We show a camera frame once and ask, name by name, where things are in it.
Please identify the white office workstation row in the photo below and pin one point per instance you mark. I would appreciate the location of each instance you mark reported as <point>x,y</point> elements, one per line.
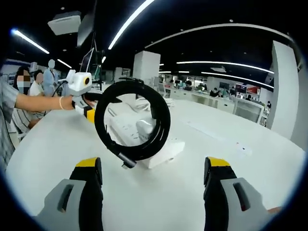
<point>216,102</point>

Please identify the white ceiling air conditioner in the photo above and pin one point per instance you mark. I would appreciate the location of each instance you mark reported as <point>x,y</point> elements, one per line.
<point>65,22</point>

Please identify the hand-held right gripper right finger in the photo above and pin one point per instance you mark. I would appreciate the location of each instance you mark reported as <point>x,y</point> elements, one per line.
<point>250,209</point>

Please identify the person's right hand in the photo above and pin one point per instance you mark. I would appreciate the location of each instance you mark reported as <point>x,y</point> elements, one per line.
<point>274,210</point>

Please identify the white power strip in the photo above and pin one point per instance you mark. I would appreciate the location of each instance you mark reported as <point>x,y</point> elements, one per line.
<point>173,149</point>

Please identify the white desk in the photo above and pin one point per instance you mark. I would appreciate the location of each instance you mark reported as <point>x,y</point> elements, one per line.
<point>168,192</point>

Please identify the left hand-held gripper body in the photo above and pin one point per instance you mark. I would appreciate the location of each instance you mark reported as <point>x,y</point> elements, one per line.
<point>77,83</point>

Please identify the person's grey striped shirt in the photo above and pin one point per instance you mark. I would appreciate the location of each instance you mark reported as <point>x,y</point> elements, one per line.
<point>7,108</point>

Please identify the white wristband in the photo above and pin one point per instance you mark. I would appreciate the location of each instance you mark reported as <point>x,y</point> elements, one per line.
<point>61,103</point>

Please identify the dark hanging panel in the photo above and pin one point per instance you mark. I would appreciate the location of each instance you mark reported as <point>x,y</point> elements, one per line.
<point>86,29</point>

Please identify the white charger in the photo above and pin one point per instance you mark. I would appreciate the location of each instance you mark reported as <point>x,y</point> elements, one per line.
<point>144,130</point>

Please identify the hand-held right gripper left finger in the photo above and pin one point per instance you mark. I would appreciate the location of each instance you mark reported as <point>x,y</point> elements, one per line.
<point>65,207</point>

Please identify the monitor with reddish screen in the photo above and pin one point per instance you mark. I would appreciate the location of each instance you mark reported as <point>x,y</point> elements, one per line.
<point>86,60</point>

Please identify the long ceiling light strip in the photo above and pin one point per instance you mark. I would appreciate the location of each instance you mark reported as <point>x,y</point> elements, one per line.
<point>128,24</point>

